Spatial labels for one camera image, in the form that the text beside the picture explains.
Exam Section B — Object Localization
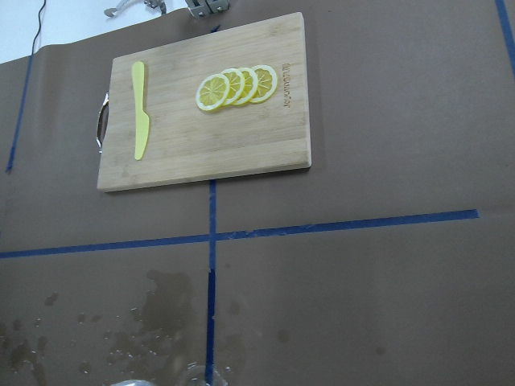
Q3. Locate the clear wine glass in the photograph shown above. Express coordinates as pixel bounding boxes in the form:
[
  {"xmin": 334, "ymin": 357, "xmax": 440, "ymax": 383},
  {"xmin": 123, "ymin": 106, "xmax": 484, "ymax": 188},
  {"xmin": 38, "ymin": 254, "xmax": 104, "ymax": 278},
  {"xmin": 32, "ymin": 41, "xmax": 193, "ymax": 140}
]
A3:
[{"xmin": 111, "ymin": 363, "xmax": 229, "ymax": 386}]

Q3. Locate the wooden cutting board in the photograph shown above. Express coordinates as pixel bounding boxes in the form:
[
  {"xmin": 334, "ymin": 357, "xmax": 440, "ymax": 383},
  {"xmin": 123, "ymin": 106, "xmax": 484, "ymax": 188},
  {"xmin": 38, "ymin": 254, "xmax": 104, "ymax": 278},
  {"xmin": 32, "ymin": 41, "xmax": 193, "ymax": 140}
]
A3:
[{"xmin": 97, "ymin": 12, "xmax": 311, "ymax": 192}]

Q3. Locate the yellow plastic knife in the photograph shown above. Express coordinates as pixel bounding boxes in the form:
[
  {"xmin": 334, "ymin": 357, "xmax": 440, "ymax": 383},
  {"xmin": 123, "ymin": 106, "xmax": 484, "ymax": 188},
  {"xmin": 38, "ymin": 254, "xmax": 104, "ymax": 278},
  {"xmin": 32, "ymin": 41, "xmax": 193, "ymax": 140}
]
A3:
[{"xmin": 131, "ymin": 61, "xmax": 150, "ymax": 161}]

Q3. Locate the aluminium frame post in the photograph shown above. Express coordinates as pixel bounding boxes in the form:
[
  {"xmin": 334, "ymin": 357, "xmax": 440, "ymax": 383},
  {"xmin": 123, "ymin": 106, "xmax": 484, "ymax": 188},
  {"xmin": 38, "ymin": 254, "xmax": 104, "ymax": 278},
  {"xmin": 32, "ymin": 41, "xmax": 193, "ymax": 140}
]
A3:
[{"xmin": 186, "ymin": 0, "xmax": 230, "ymax": 18}]

